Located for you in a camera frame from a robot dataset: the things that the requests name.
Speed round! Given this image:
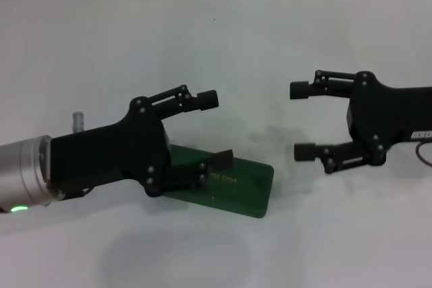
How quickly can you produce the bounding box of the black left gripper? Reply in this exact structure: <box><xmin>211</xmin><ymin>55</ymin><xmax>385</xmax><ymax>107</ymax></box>
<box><xmin>49</xmin><ymin>96</ymin><xmax>172</xmax><ymax>200</ymax></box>

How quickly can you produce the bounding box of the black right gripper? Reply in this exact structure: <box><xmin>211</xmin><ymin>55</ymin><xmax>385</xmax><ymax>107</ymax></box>
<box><xmin>289</xmin><ymin>69</ymin><xmax>432</xmax><ymax>175</ymax></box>

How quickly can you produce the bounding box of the green glasses case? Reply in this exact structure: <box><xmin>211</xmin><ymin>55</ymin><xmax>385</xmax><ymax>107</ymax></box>
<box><xmin>158</xmin><ymin>142</ymin><xmax>275</xmax><ymax>220</ymax></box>

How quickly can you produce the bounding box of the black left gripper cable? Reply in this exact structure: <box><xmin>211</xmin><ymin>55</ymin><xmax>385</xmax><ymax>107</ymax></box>
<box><xmin>60</xmin><ymin>187</ymin><xmax>95</xmax><ymax>200</ymax></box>

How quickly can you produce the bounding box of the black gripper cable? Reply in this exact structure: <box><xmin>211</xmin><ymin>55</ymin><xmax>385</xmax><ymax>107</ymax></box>
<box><xmin>60</xmin><ymin>187</ymin><xmax>95</xmax><ymax>200</ymax></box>
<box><xmin>416</xmin><ymin>142</ymin><xmax>432</xmax><ymax>168</ymax></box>

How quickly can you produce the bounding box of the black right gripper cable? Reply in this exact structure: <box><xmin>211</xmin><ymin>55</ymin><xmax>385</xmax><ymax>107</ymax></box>
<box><xmin>416</xmin><ymin>142</ymin><xmax>432</xmax><ymax>168</ymax></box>

